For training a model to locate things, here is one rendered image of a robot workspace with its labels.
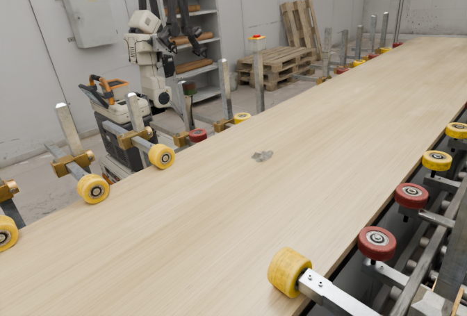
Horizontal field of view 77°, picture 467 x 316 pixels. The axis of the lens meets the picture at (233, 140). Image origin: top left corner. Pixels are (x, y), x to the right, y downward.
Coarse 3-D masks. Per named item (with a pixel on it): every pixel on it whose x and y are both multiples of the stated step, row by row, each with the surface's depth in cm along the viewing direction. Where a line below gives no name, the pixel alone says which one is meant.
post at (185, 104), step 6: (180, 84) 131; (180, 90) 133; (180, 96) 134; (186, 102) 134; (186, 108) 135; (186, 114) 136; (192, 114) 139; (186, 120) 139; (186, 126) 141; (192, 126) 141
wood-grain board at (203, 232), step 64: (384, 64) 206; (448, 64) 192; (256, 128) 130; (320, 128) 124; (384, 128) 119; (128, 192) 95; (192, 192) 92; (256, 192) 89; (320, 192) 86; (384, 192) 84; (0, 256) 75; (64, 256) 73; (128, 256) 71; (192, 256) 70; (256, 256) 68; (320, 256) 66
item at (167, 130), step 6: (150, 126) 161; (156, 126) 156; (162, 126) 153; (168, 126) 152; (162, 132) 153; (168, 132) 148; (174, 132) 145; (180, 132) 144; (186, 138) 137; (192, 144) 135
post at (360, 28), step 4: (360, 28) 235; (360, 32) 236; (360, 36) 238; (356, 40) 241; (360, 40) 239; (356, 44) 242; (360, 44) 241; (356, 48) 244; (360, 48) 243; (356, 52) 245; (360, 52) 245; (356, 56) 246; (360, 56) 247
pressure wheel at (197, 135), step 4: (200, 128) 134; (192, 132) 132; (196, 132) 131; (200, 132) 132; (204, 132) 130; (192, 136) 128; (196, 136) 128; (200, 136) 128; (204, 136) 130; (192, 140) 129; (196, 140) 129; (200, 140) 129
